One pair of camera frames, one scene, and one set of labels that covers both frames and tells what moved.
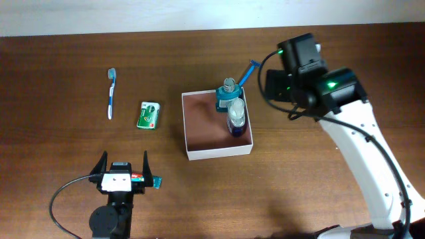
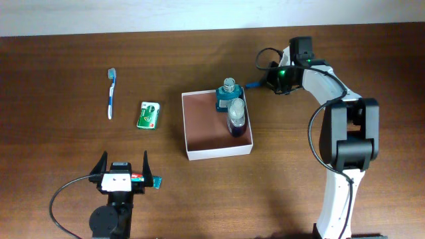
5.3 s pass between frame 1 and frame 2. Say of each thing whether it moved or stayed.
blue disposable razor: moved
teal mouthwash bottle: stayed
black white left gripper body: stayed
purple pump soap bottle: stayed
